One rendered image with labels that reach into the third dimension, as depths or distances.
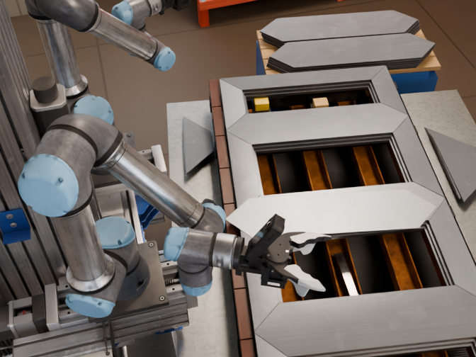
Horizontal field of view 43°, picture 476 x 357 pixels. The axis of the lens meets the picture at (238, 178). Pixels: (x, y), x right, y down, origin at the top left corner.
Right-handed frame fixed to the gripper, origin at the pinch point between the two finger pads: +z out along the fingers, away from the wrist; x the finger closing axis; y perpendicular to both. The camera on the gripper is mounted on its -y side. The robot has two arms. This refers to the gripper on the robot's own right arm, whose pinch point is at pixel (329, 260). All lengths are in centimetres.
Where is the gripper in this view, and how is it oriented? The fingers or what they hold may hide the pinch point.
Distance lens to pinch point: 129.8
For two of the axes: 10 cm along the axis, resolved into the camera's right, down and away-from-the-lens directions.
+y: -0.1, 7.7, 6.4
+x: -1.9, 6.2, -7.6
